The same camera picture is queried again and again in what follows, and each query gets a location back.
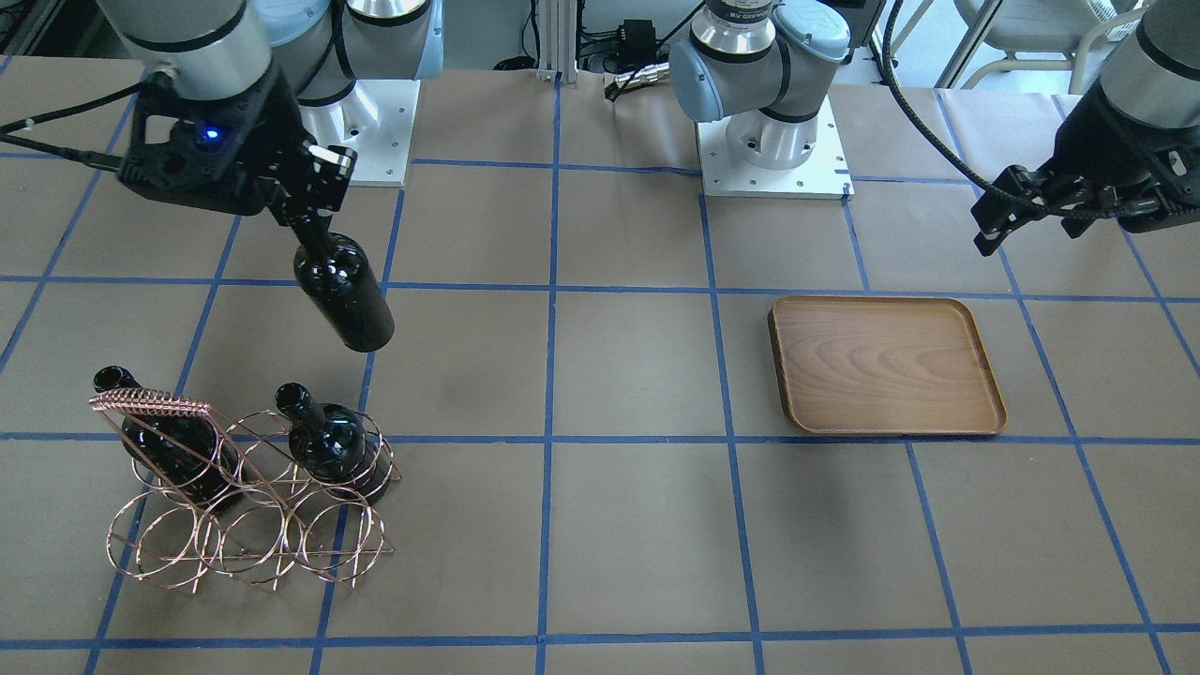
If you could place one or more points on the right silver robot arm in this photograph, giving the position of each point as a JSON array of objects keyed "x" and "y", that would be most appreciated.
[{"x": 218, "y": 49}]

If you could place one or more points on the black power adapter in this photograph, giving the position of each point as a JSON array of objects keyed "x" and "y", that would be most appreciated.
[{"x": 636, "y": 39}]

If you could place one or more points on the wooden tray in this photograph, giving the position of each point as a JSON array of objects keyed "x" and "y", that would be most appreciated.
[{"x": 883, "y": 366}]

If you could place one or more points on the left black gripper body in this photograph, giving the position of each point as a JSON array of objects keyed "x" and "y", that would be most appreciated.
[{"x": 1099, "y": 148}]

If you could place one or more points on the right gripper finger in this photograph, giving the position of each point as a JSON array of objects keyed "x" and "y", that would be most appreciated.
[{"x": 321, "y": 193}]

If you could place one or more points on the dark wine bottle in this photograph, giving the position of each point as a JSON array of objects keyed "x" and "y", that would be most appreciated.
[
  {"x": 183, "y": 450},
  {"x": 332, "y": 444},
  {"x": 334, "y": 271}
]

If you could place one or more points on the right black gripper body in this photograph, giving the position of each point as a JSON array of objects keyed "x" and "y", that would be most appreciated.
[{"x": 273, "y": 125}]

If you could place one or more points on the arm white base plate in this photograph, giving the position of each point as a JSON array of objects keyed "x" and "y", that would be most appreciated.
[
  {"x": 778, "y": 173},
  {"x": 361, "y": 141}
]

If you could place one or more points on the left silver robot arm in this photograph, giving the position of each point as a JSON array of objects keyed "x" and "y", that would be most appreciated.
[{"x": 779, "y": 57}]

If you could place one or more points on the white chair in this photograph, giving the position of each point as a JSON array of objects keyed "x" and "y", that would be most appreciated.
[{"x": 1038, "y": 36}]

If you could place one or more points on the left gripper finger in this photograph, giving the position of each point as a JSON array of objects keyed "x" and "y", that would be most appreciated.
[{"x": 990, "y": 237}]

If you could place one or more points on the copper wire bottle basket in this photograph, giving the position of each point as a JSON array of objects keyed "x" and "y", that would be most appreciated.
[{"x": 274, "y": 519}]

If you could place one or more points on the aluminium frame post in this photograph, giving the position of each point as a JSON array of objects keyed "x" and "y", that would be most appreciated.
[{"x": 557, "y": 41}]

